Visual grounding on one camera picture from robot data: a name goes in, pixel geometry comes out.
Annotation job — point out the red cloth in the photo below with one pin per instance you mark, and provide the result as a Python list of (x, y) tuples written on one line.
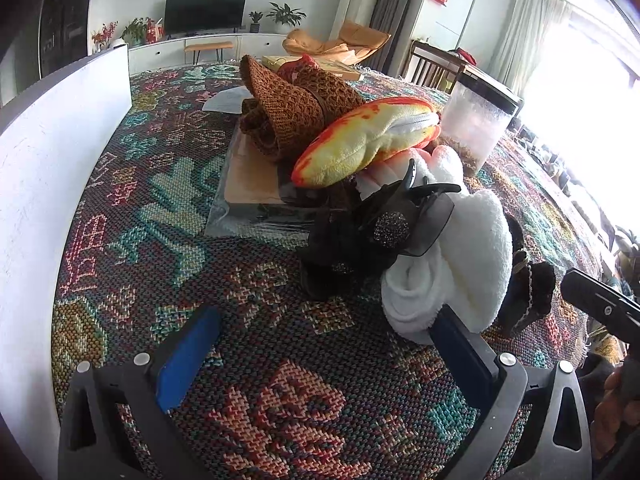
[(462, 55)]

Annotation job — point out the white fluffy towel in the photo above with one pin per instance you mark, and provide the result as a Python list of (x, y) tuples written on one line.
[(475, 240)]

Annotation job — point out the red mesh bag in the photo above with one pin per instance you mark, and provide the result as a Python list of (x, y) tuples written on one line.
[(305, 62)]

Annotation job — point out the white board panel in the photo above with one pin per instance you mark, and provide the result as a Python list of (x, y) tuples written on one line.
[(50, 160)]

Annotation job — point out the white sheer curtain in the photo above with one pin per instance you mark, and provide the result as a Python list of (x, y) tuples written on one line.
[(350, 0)]

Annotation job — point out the white window curtain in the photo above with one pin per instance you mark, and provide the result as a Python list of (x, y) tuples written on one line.
[(530, 35)]

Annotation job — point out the plastic-wrapped cardboard package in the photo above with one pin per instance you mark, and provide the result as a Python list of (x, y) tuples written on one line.
[(250, 175)]

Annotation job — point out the red flower arrangement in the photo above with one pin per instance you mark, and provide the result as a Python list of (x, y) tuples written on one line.
[(104, 36)]

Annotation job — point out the brown woven straw hat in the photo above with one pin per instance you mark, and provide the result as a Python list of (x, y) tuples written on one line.
[(290, 105)]

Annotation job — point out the white mailer bag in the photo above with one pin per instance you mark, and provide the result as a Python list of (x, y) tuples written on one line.
[(225, 100)]

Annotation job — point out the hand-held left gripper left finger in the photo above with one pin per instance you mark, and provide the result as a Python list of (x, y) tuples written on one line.
[(187, 355)]

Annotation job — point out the small potted plant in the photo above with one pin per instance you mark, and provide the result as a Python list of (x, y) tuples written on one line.
[(255, 20)]

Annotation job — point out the red gift bag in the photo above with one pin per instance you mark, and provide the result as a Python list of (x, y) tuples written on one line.
[(154, 34)]

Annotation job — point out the orange yellow plush pouch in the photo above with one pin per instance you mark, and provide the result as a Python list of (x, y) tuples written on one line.
[(360, 145)]

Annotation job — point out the black bow hair claw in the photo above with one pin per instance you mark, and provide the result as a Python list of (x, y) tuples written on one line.
[(360, 240)]

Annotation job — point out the large leafy potted plant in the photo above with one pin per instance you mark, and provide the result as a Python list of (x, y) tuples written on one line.
[(285, 14)]

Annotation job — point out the wooden chair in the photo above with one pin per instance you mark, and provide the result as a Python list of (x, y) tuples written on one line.
[(425, 65)]

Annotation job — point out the grey curtain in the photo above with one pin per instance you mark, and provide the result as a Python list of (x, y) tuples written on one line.
[(395, 5)]

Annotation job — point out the black beaded cloth accessory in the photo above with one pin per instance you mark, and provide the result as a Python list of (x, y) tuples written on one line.
[(537, 285)]

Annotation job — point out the colourful woven patterned blanket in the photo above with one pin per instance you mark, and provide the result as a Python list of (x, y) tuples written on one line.
[(250, 270)]

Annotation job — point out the wooden stool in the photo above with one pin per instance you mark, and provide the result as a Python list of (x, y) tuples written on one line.
[(207, 45)]

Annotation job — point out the bushy green potted plant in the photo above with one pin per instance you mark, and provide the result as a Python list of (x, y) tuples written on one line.
[(136, 30)]

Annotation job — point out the flat yellow box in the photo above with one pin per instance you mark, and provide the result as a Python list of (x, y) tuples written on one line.
[(345, 70)]

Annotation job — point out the clear container with black lid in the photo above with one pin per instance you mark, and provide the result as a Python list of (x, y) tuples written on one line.
[(475, 120)]

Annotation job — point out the black flat television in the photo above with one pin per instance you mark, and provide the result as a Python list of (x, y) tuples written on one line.
[(205, 10)]

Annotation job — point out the orange lounge chair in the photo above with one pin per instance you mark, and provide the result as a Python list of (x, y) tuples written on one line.
[(360, 37)]

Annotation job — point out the dark glass cabinet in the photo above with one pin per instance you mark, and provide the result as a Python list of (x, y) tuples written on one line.
[(65, 20)]

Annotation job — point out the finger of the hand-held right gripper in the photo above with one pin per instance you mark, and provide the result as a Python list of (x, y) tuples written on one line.
[(600, 307)]

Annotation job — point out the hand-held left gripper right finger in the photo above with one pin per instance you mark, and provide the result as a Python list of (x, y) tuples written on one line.
[(457, 345)]

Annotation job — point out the white low cabinet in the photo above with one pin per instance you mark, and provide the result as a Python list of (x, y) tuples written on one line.
[(150, 52)]

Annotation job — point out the person's right hand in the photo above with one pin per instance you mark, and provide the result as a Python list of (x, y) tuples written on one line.
[(612, 410)]

